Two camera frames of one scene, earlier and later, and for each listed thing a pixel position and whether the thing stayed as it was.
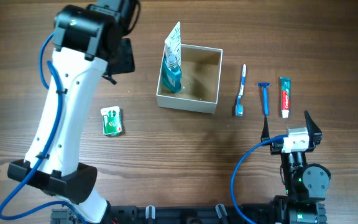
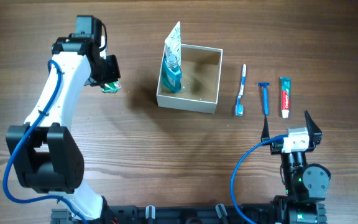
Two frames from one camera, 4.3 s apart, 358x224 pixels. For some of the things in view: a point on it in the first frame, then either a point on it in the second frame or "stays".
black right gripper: [314, 133] stays
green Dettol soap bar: [112, 121] → [111, 87]
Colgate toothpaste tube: [286, 96] stays
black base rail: [261, 213] stays
